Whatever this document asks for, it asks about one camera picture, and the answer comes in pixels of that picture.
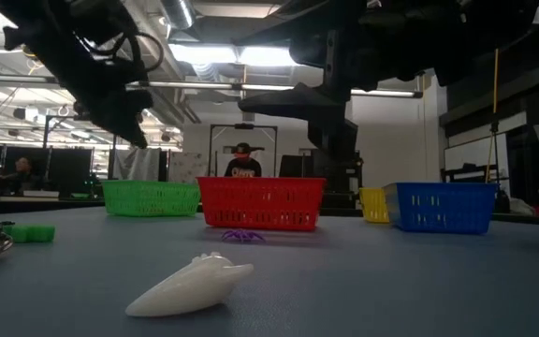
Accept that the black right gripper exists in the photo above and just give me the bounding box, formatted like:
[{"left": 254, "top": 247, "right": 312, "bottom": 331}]
[{"left": 236, "top": 8, "right": 440, "bottom": 163}]

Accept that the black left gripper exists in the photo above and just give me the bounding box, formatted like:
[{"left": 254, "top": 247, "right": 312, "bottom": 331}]
[{"left": 0, "top": 0, "right": 154, "bottom": 150}]

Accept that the red plastic basket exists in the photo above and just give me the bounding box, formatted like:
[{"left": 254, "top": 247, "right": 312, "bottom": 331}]
[{"left": 196, "top": 176, "right": 328, "bottom": 232}]

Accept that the green toy block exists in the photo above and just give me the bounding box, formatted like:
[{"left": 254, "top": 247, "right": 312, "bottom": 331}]
[{"left": 1, "top": 224, "right": 57, "bottom": 244}]

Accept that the blue plastic basket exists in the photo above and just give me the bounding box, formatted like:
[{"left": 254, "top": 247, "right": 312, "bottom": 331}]
[{"left": 383, "top": 182, "right": 501, "bottom": 236}]

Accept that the black cabinet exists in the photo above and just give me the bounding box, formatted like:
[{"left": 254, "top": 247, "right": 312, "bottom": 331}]
[{"left": 278, "top": 148, "right": 363, "bottom": 211}]

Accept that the grey cloth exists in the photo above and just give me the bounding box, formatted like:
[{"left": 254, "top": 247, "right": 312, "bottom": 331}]
[{"left": 112, "top": 147, "right": 162, "bottom": 182}]

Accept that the long ceiling light bar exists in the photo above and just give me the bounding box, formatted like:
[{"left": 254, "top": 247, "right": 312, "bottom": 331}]
[{"left": 124, "top": 79, "right": 424, "bottom": 98}]

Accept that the green plastic basket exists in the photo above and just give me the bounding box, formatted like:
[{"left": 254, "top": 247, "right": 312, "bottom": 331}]
[{"left": 101, "top": 180, "right": 202, "bottom": 218}]

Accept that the yellow plastic basket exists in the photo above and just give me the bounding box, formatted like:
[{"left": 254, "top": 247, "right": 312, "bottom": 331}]
[{"left": 358, "top": 186, "right": 391, "bottom": 225}]

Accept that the purple plastic spider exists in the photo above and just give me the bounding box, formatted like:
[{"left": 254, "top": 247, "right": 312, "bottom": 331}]
[{"left": 220, "top": 228, "right": 267, "bottom": 243}]

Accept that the white plastic ghost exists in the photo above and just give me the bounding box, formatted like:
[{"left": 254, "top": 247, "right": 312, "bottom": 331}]
[{"left": 124, "top": 252, "right": 255, "bottom": 319}]

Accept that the black metal frame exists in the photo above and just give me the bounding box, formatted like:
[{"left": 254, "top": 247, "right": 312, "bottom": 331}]
[
  {"left": 42, "top": 114, "right": 120, "bottom": 182},
  {"left": 208, "top": 123, "right": 279, "bottom": 178}
]

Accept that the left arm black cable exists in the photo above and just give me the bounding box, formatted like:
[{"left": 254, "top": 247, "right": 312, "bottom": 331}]
[{"left": 81, "top": 28, "right": 166, "bottom": 75}]

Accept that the hanging yellow cord reel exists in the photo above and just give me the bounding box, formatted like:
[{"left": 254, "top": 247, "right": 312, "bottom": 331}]
[{"left": 20, "top": 43, "right": 46, "bottom": 76}]

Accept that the silver ceiling duct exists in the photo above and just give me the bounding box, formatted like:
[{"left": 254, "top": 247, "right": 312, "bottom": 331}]
[{"left": 159, "top": 0, "right": 197, "bottom": 30}]

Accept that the white wall board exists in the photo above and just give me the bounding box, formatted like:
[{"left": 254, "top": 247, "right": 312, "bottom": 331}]
[{"left": 443, "top": 133, "right": 509, "bottom": 172}]

